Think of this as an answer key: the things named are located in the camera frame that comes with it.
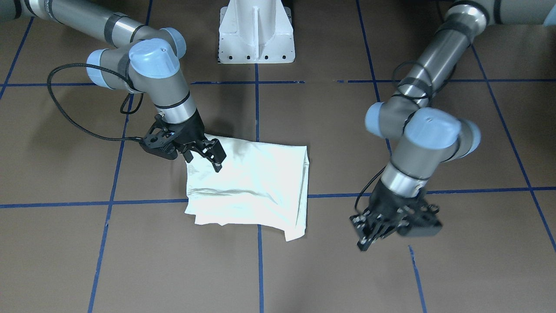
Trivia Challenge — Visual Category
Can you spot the white camera post base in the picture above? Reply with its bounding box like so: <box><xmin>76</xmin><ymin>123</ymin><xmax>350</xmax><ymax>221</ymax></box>
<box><xmin>217</xmin><ymin>0</ymin><xmax>296</xmax><ymax>65</ymax></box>

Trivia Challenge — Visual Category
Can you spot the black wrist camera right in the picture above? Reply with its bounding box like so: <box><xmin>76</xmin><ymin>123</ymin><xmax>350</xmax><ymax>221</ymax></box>
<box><xmin>139</xmin><ymin>114</ymin><xmax>178</xmax><ymax>160</ymax></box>

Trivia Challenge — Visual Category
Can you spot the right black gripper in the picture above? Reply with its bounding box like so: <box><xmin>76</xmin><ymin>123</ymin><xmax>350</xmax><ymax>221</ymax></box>
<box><xmin>175</xmin><ymin>110</ymin><xmax>226</xmax><ymax>173</ymax></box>

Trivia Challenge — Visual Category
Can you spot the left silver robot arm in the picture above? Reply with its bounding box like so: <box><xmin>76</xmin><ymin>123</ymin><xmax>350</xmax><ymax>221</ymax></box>
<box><xmin>349</xmin><ymin>0</ymin><xmax>555</xmax><ymax>251</ymax></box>

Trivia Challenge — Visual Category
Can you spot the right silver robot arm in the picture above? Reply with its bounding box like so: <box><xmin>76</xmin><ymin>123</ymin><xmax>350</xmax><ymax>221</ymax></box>
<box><xmin>1</xmin><ymin>0</ymin><xmax>226</xmax><ymax>172</ymax></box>

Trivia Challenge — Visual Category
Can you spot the cream long-sleeve cat shirt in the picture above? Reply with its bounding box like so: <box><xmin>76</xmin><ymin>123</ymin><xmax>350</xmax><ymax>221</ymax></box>
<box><xmin>185</xmin><ymin>137</ymin><xmax>310</xmax><ymax>242</ymax></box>

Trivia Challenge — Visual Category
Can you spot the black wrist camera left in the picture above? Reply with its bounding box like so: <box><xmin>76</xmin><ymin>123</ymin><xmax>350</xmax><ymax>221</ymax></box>
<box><xmin>396</xmin><ymin>204</ymin><xmax>443</xmax><ymax>237</ymax></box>

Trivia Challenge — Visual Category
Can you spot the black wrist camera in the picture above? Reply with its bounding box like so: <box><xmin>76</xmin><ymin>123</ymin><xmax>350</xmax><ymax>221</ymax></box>
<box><xmin>396</xmin><ymin>204</ymin><xmax>443</xmax><ymax>237</ymax></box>
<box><xmin>139</xmin><ymin>114</ymin><xmax>178</xmax><ymax>160</ymax></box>

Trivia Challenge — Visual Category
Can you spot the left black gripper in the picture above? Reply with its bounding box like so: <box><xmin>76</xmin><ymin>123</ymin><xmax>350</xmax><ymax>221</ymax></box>
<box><xmin>350</xmin><ymin>180</ymin><xmax>417</xmax><ymax>252</ymax></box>

